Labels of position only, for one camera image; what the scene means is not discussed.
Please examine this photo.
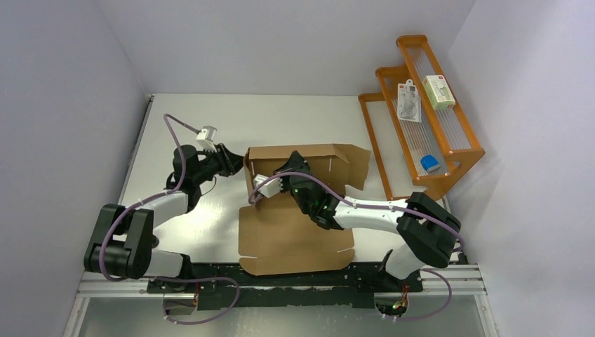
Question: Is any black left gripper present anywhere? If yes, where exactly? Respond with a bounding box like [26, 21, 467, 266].
[192, 143, 250, 185]

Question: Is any brown cardboard box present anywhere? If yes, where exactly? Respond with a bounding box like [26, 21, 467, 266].
[239, 144, 371, 276]

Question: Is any orange wooden tiered rack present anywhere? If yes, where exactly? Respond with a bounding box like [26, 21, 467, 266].
[358, 35, 485, 199]

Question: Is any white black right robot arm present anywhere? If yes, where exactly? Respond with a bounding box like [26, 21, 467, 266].
[274, 151, 461, 291]

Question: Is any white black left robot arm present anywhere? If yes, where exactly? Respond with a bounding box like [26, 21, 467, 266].
[83, 144, 243, 292]

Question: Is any white green product box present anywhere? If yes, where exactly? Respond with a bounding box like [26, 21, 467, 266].
[422, 74, 456, 110]

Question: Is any blue small object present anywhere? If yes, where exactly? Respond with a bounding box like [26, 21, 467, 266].
[420, 154, 442, 173]

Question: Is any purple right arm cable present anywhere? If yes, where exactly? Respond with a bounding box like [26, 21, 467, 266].
[248, 172, 466, 323]

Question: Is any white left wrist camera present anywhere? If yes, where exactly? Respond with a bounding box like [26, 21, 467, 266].
[195, 126, 217, 152]

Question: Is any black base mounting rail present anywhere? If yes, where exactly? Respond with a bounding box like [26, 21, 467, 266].
[147, 262, 423, 310]

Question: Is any clear packaged cable bag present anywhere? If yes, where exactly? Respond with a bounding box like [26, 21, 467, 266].
[396, 79, 421, 123]

